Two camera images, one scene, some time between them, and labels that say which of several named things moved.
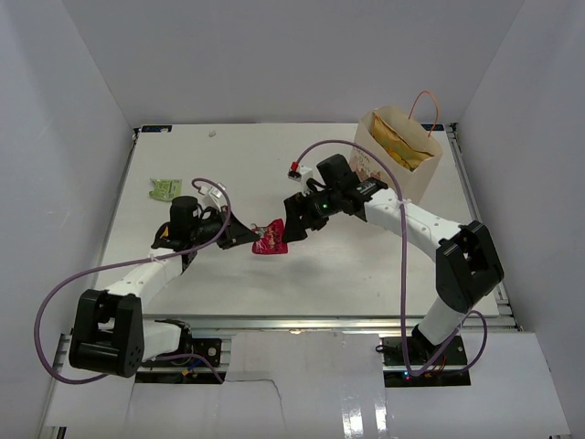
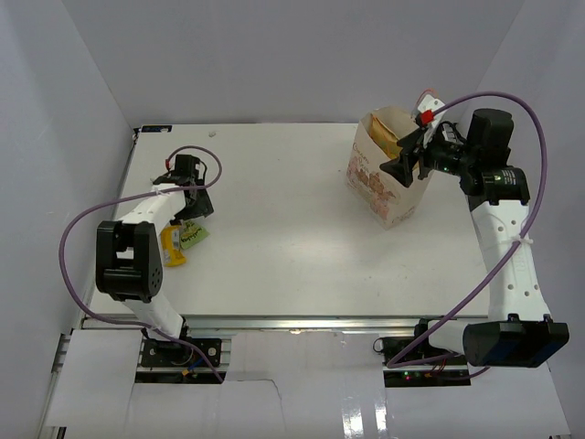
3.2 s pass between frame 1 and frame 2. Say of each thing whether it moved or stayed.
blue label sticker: stayed
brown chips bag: stayed
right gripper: moved
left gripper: moved
